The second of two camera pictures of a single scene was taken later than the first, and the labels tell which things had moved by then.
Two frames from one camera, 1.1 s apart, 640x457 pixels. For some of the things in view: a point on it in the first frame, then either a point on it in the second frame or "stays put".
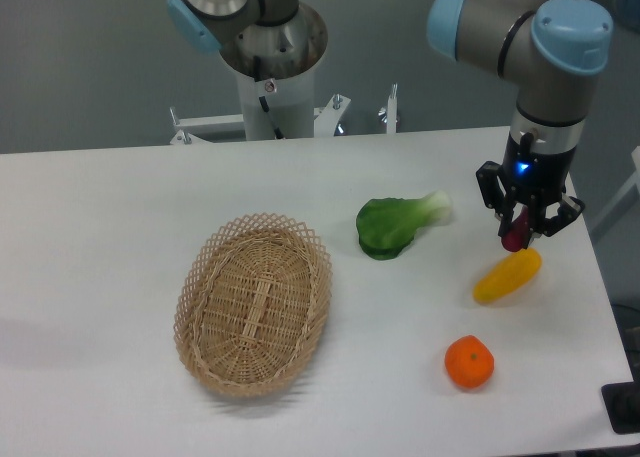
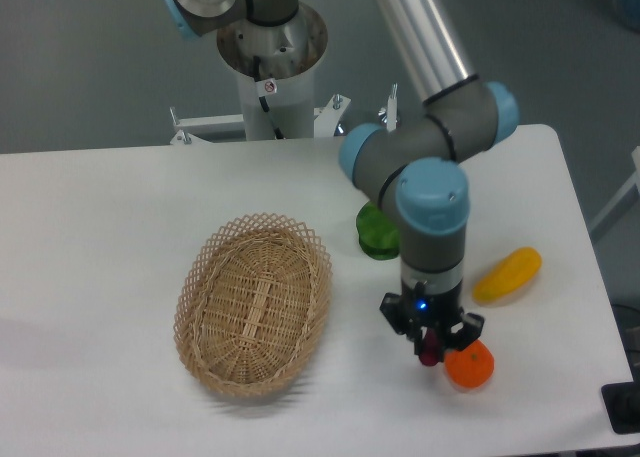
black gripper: [532, 175] to [433, 311]
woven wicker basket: [252, 304] stays put
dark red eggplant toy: [515, 239] to [429, 352]
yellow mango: [507, 275] stays put
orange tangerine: [469, 362] stays put
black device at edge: [622, 402] stays put
